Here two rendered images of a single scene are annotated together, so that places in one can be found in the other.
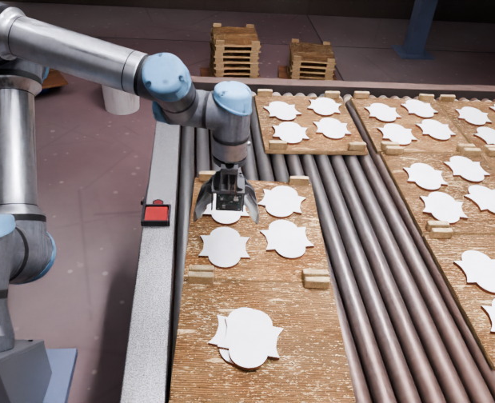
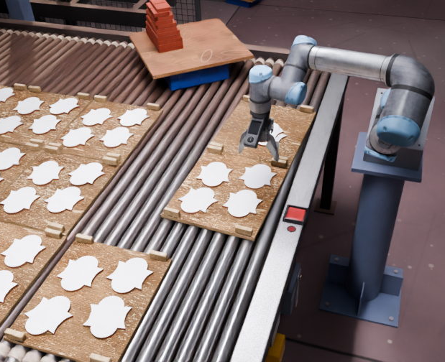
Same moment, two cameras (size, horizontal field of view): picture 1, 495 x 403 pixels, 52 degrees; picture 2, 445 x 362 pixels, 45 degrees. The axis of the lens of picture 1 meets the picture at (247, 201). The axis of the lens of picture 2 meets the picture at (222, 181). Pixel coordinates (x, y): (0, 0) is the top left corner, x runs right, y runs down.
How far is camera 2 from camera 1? 251 cm
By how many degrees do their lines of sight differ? 99
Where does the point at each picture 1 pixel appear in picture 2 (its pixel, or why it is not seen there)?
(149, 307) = (311, 163)
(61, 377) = (357, 158)
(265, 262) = (236, 165)
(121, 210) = not seen: outside the picture
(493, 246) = (89, 149)
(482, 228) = (79, 159)
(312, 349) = (238, 127)
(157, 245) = (299, 195)
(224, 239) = (256, 179)
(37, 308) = not seen: outside the picture
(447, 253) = (122, 150)
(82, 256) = not seen: outside the picture
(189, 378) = (299, 128)
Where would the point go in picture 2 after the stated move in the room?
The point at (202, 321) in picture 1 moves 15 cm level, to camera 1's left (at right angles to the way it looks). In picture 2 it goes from (285, 146) to (321, 154)
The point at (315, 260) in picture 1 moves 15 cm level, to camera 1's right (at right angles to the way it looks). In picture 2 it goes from (205, 161) to (172, 152)
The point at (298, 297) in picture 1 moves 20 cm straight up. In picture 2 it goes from (229, 146) to (228, 104)
